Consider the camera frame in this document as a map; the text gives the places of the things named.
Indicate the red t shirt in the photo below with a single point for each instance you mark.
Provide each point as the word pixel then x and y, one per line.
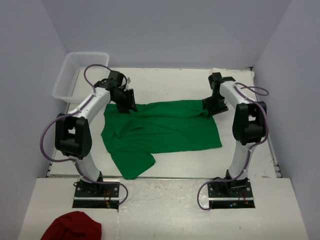
pixel 74 225

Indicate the white plastic basket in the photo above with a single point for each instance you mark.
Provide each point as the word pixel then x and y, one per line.
pixel 71 86

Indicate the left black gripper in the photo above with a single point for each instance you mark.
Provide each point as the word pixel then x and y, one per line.
pixel 130 104

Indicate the green t shirt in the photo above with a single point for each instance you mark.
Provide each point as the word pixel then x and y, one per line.
pixel 155 128

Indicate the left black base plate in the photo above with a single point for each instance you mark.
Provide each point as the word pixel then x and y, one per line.
pixel 96 196

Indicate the folded white t shirt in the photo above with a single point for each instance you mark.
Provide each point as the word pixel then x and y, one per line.
pixel 245 77

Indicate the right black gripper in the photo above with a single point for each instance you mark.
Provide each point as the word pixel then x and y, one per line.
pixel 212 109

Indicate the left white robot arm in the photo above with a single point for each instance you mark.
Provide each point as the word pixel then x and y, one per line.
pixel 72 131

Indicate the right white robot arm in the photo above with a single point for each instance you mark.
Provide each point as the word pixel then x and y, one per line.
pixel 249 128

